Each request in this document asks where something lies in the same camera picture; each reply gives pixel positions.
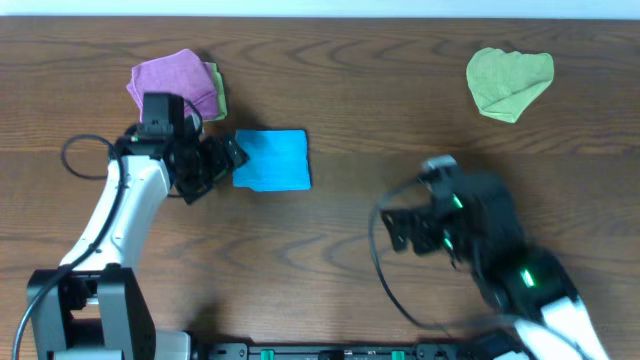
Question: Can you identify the left black cable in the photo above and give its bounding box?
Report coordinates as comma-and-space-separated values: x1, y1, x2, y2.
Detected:
12, 133, 129, 360

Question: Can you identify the folded green microfiber cloth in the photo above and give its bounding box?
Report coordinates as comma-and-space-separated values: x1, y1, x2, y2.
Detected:
208, 62, 228, 121

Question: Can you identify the black cable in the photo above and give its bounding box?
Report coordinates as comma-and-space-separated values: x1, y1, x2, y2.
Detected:
12, 133, 129, 360
367, 179, 591, 360

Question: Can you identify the blue microfiber cloth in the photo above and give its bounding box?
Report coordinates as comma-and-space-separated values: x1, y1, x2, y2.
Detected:
233, 130, 312, 192

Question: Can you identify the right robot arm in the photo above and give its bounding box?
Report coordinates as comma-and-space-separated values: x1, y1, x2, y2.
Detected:
368, 167, 608, 359

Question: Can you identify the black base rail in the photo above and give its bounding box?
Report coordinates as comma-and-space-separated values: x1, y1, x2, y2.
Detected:
190, 342, 488, 360

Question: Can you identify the crumpled green microfiber cloth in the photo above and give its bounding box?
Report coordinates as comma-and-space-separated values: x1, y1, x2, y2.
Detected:
466, 47, 555, 124

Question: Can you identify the folded purple microfiber cloth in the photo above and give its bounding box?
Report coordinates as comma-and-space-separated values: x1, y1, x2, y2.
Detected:
126, 49, 218, 121

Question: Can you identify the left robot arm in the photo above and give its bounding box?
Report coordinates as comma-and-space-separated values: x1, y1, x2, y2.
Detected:
12, 93, 248, 359

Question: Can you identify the right black cable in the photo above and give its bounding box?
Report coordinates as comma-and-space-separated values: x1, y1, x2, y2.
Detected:
367, 179, 591, 360

